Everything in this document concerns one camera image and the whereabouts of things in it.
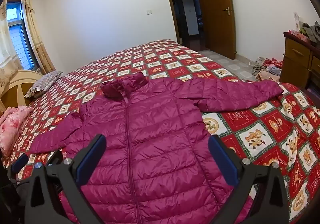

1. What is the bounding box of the grey clothes heap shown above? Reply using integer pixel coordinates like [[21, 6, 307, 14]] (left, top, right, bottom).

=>
[[299, 21, 320, 45]]

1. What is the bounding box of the pink patterned box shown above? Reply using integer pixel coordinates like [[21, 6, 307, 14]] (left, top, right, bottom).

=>
[[287, 30, 312, 43]]

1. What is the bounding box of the beige patterned curtain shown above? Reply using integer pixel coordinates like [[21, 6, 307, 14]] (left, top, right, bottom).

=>
[[20, 0, 56, 75]]

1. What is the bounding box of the pink folded blanket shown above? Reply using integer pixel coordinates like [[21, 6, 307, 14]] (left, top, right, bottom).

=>
[[0, 105, 33, 157]]

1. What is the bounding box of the window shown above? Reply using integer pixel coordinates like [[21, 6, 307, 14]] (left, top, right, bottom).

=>
[[6, 2, 40, 72]]

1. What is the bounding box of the white card box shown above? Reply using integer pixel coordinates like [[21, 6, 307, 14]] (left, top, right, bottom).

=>
[[292, 12, 301, 30]]

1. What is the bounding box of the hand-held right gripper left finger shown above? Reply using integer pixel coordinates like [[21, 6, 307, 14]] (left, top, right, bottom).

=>
[[24, 134, 107, 224]]

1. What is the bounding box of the red teddy bear bedspread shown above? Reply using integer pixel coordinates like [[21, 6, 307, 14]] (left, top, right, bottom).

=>
[[0, 39, 320, 224]]

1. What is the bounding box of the sheer patterned curtain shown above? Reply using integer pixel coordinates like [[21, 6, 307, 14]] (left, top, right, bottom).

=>
[[0, 0, 24, 82]]

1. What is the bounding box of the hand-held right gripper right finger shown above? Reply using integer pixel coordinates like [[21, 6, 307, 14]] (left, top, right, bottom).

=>
[[208, 135, 289, 224]]

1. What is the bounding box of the wooden headboard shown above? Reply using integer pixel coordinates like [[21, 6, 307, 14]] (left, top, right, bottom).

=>
[[0, 69, 44, 114]]

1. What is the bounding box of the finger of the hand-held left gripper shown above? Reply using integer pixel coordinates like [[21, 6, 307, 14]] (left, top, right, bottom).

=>
[[45, 149, 64, 191], [10, 153, 29, 175]]

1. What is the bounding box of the wooden dresser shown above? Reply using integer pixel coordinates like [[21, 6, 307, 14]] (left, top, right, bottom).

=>
[[279, 32, 320, 90]]

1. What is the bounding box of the magenta puffer jacket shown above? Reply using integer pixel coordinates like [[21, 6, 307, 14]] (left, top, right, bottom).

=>
[[29, 72, 284, 224]]

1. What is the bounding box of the dark wooden door frame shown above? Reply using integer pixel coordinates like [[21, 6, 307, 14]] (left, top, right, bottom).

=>
[[160, 0, 200, 44]]

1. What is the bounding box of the striped pillow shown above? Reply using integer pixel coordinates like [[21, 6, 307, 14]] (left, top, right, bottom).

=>
[[24, 71, 63, 98]]

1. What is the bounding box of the brown wooden door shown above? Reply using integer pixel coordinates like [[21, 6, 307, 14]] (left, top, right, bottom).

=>
[[194, 0, 237, 60]]

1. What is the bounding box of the pile of clothes on floor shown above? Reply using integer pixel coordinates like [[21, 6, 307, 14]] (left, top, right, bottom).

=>
[[251, 57, 283, 82]]

